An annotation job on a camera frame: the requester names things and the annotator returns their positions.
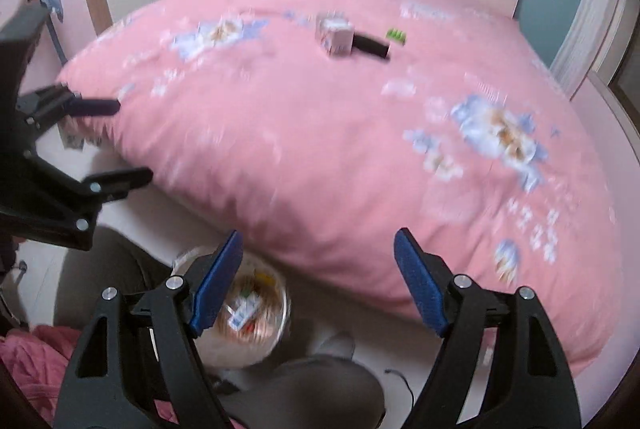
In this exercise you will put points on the white curtain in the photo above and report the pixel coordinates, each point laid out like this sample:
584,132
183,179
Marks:
590,24

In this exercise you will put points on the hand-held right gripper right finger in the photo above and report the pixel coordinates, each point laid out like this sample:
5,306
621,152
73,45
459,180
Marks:
422,286

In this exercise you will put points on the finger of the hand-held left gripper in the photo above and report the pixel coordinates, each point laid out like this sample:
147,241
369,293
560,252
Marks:
95,106
125,180

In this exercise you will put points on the white bed base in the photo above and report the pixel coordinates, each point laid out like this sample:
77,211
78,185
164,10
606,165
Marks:
165,229

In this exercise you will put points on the small white box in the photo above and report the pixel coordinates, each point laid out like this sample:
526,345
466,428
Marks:
336,36

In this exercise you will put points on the white trash bin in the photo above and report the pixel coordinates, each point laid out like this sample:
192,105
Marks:
225,354

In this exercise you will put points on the pink fleece garment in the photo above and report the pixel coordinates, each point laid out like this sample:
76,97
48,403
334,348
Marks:
40,359

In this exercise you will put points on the pink floral bed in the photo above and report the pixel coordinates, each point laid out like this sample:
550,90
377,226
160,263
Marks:
325,169

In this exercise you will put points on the floral bed sheet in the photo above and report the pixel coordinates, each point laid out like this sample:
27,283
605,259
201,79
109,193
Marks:
75,139

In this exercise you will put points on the black cylinder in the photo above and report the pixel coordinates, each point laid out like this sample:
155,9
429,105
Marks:
371,46

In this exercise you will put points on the person's leg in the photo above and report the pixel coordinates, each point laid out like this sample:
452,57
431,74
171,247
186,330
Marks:
310,389
115,269

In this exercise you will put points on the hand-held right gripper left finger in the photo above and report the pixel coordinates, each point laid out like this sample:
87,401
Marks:
215,289

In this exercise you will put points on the long white box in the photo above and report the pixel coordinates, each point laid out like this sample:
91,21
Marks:
245,311

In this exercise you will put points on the green building brick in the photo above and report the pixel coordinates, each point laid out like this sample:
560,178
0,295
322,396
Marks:
396,36

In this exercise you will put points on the person's right leg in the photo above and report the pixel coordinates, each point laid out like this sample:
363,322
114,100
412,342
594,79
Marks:
310,389

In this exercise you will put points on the person's left leg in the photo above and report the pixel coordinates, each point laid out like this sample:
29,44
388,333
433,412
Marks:
115,269

